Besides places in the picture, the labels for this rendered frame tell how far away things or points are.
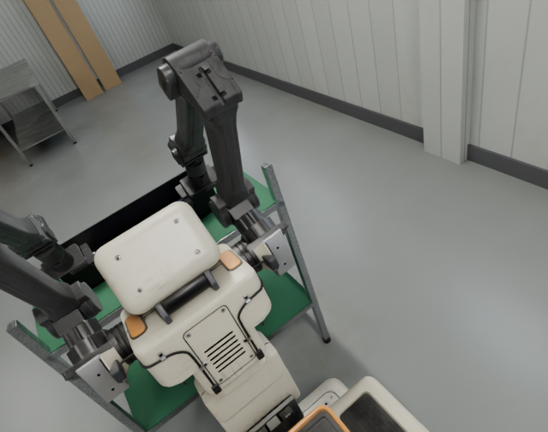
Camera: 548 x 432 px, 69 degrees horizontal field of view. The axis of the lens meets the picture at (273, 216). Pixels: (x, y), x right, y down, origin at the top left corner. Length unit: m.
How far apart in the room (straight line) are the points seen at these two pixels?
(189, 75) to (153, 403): 1.45
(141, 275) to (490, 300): 1.80
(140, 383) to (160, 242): 1.24
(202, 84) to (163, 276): 0.35
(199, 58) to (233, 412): 0.85
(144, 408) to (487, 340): 1.52
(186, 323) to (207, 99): 0.41
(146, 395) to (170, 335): 1.12
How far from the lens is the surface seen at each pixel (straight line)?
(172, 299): 0.80
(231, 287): 0.81
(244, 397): 1.13
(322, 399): 1.70
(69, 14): 6.99
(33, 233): 1.00
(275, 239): 0.89
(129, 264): 0.79
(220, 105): 0.69
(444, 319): 2.17
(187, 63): 0.71
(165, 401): 1.86
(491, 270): 2.37
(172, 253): 0.78
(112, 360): 0.89
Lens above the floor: 1.81
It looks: 39 degrees down
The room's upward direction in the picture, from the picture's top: 20 degrees counter-clockwise
